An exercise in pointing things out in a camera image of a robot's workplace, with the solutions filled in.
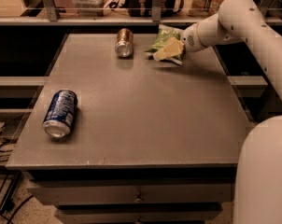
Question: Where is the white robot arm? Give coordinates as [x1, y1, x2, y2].
[154, 0, 282, 224]

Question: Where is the brown gold soda can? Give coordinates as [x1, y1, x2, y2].
[115, 28, 134, 58]

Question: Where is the blue pepsi can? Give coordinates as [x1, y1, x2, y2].
[43, 90, 78, 138]

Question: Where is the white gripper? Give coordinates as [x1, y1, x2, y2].
[153, 24, 205, 61]

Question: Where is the black backpack on shelf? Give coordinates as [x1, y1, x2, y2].
[109, 0, 184, 17]

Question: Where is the grey metal shelf rail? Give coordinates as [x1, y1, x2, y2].
[0, 0, 209, 25]

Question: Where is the upper drawer knob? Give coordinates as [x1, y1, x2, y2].
[134, 192, 144, 203]

